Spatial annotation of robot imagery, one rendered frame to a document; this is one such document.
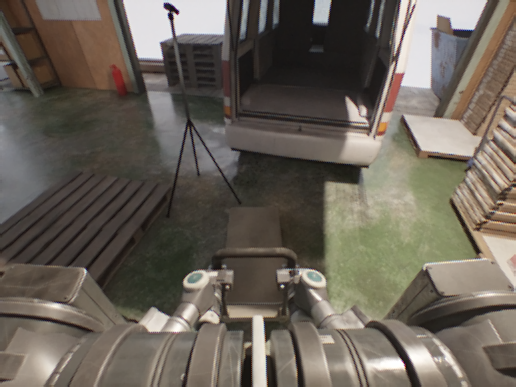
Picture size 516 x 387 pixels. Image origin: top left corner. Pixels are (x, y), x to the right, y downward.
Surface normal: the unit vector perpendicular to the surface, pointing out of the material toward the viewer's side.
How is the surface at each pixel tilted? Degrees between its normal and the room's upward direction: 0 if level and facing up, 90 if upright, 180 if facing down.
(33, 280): 10
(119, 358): 22
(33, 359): 16
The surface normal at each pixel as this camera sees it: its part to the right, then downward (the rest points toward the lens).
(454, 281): -0.12, -0.69
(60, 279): 0.14, -0.68
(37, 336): 0.51, -0.85
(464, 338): -0.51, -0.84
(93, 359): 0.00, -0.89
